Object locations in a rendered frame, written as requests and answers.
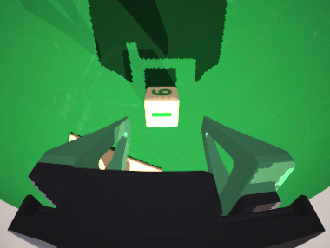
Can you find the peach flat mat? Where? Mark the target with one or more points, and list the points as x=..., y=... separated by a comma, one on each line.
x=135, y=165

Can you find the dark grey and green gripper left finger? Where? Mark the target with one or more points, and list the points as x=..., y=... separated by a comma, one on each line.
x=86, y=151

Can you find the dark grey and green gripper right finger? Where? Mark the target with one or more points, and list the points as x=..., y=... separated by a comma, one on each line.
x=259, y=167

